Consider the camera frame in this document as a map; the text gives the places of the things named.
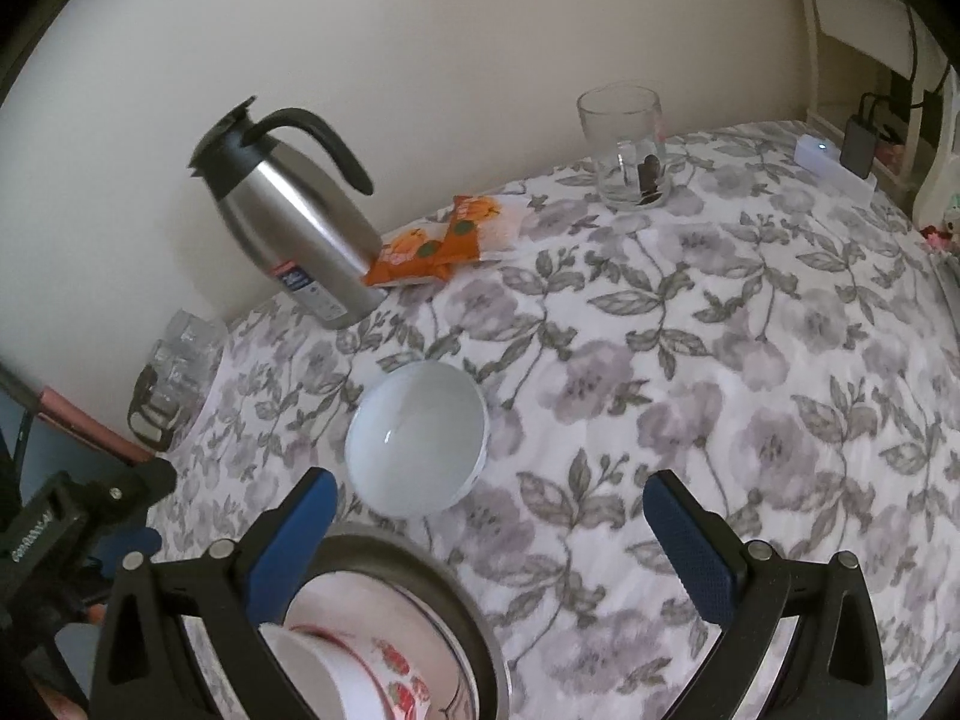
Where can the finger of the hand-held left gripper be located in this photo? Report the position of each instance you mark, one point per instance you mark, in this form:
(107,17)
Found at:
(124,487)
(135,544)

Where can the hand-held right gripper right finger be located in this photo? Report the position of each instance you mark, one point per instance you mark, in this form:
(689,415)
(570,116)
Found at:
(690,540)

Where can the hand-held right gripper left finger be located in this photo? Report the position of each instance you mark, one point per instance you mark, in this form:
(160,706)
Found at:
(300,532)

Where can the octagonal patterned white plate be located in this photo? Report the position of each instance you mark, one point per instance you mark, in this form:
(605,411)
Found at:
(390,607)

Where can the plain white bowl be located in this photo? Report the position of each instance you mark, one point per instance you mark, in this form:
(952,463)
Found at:
(412,435)

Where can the red patterned white bowl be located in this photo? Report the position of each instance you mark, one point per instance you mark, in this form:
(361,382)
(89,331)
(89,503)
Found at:
(352,675)

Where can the black-rimmed white plate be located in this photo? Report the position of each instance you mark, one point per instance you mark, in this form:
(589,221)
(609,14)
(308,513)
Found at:
(480,637)

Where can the floral tablecloth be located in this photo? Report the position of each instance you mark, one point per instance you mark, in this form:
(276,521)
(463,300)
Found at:
(675,360)

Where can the orange snack packet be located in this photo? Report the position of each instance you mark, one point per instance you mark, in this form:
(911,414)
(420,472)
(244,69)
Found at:
(472,229)
(405,259)

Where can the stainless steel thermos jug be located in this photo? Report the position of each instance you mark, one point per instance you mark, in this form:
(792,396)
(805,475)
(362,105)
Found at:
(300,225)

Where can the clear drinking glass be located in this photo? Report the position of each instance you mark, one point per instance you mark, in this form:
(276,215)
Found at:
(622,142)

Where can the white power strip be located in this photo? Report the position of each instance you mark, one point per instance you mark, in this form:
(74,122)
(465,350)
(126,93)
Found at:
(825,157)

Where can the black charger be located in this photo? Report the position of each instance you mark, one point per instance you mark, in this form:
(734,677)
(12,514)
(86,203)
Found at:
(859,146)

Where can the white plush toy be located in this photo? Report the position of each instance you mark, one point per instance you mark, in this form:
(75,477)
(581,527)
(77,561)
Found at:
(941,187)

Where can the white wooden chair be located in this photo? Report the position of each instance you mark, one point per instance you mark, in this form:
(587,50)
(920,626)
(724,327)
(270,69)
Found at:
(862,30)

